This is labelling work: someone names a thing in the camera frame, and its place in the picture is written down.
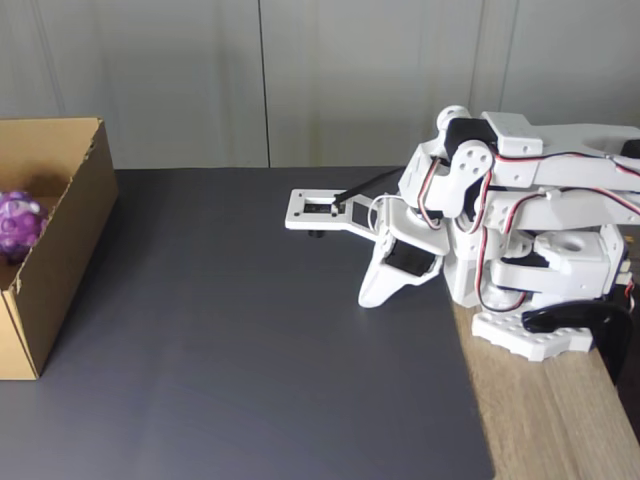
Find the purple knobbly ball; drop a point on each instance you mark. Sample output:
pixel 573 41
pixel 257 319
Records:
pixel 20 225

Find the brown cardboard box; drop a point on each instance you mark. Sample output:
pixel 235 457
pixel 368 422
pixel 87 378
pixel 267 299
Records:
pixel 65 260

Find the dark grey mat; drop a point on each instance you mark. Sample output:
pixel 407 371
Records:
pixel 250 375

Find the black table clamp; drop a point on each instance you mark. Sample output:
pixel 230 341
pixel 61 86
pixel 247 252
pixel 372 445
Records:
pixel 565 315

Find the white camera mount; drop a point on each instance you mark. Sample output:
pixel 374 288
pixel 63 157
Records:
pixel 295 215

